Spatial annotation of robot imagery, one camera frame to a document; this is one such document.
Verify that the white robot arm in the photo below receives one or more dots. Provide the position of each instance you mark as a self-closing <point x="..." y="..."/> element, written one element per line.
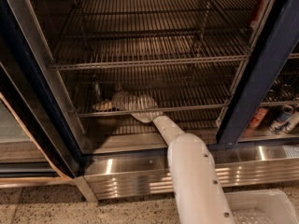
<point x="199" y="196"/>

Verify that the dark blue fridge pillar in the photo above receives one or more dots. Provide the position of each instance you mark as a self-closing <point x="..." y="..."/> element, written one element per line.
<point x="278" y="38"/>

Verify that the silver redbull can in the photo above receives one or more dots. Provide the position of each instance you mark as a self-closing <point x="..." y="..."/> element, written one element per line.
<point x="96" y="84"/>

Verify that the open glass fridge door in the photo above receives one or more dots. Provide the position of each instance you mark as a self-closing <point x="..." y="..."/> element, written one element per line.
<point x="37" y="140"/>

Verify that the stainless steel fridge base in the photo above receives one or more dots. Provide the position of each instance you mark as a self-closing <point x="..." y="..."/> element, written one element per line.
<point x="146" y="173"/>

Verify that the upper wire fridge shelf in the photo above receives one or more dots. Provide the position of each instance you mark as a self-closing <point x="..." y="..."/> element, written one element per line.
<point x="154" y="18"/>

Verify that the white can far right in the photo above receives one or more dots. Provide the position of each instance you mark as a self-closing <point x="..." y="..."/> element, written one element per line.
<point x="292" y="122"/>

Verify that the right compartment wire shelf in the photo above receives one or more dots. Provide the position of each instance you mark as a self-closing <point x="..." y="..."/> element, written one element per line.
<point x="285" y="89"/>

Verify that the bottom wire fridge shelf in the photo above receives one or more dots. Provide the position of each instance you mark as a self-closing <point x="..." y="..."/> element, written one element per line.
<point x="174" y="87"/>

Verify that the clear plastic bin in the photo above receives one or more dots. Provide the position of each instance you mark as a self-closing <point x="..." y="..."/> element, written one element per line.
<point x="266" y="206"/>

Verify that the red can right compartment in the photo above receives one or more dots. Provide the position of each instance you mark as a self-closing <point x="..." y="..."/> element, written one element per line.
<point x="256" y="120"/>

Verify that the white blue can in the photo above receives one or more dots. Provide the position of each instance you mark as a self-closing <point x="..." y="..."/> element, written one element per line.
<point x="280" y="121"/>

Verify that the wire fridge shelf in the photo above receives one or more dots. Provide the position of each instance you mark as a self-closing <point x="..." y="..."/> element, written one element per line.
<point x="154" y="18"/>
<point x="174" y="87"/>
<point x="130" y="49"/>

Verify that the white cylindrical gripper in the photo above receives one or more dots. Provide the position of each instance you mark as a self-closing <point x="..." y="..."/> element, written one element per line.
<point x="135" y="103"/>

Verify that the middle wire fridge shelf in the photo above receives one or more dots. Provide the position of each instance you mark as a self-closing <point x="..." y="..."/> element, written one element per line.
<point x="130" y="49"/>

